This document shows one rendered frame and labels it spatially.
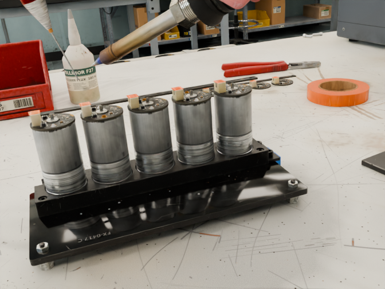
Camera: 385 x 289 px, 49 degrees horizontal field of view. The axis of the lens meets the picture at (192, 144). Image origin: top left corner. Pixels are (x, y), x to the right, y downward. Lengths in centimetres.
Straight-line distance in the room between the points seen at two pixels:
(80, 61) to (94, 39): 420
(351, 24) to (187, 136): 49
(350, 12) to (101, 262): 57
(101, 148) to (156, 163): 4
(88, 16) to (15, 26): 70
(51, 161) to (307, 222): 15
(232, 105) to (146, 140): 6
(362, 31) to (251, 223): 49
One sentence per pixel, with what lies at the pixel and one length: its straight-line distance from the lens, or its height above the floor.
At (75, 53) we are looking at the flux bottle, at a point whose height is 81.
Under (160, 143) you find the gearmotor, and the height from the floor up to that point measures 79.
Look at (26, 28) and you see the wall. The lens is 462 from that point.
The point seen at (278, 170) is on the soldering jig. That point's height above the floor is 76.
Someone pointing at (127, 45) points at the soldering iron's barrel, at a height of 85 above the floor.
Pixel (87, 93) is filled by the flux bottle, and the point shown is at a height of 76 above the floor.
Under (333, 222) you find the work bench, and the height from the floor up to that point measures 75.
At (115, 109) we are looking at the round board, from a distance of 25.
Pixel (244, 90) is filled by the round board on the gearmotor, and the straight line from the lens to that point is 27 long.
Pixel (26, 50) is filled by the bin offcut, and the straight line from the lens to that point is 58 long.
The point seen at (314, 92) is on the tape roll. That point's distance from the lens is 44.
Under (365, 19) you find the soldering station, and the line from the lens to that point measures 69.
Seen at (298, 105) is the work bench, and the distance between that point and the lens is 43.
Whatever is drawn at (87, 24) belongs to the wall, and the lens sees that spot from 464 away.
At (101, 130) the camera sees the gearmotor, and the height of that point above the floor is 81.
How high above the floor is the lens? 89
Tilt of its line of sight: 24 degrees down
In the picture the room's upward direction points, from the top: 4 degrees counter-clockwise
